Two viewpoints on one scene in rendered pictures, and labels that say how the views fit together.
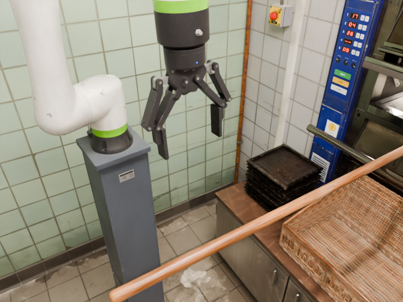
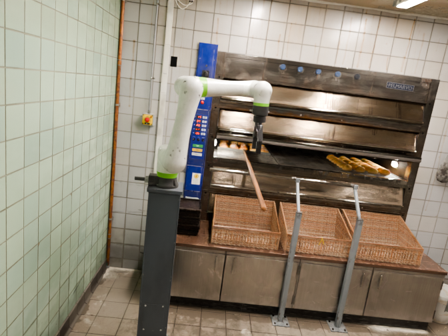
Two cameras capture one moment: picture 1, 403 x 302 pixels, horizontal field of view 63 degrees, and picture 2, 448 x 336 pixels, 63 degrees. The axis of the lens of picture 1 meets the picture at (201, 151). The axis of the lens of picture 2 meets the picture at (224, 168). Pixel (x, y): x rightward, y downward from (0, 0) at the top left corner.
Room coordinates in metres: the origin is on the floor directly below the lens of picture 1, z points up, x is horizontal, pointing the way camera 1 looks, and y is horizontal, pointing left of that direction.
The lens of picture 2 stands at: (-0.34, 2.02, 1.83)
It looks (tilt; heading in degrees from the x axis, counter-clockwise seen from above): 13 degrees down; 299
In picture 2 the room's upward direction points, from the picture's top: 7 degrees clockwise
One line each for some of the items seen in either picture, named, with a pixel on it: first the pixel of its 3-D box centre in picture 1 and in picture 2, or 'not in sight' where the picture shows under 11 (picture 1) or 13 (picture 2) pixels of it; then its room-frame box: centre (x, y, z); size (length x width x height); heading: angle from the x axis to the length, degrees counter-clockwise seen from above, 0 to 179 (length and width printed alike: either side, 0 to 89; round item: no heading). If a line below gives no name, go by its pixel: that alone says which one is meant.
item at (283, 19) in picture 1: (279, 15); (148, 119); (1.84, -0.42, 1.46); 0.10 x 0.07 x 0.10; 32
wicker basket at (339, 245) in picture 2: not in sight; (313, 228); (0.42, -1.03, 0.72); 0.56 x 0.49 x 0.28; 32
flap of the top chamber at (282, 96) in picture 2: not in sight; (323, 101); (0.59, -1.24, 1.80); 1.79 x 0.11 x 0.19; 32
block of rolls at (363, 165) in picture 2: not in sight; (356, 163); (0.32, -1.92, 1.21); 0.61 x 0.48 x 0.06; 122
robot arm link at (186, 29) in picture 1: (181, 26); (259, 111); (0.59, 0.03, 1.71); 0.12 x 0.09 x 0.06; 36
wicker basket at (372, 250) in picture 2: not in sight; (379, 235); (-0.08, -1.34, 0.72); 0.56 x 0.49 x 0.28; 32
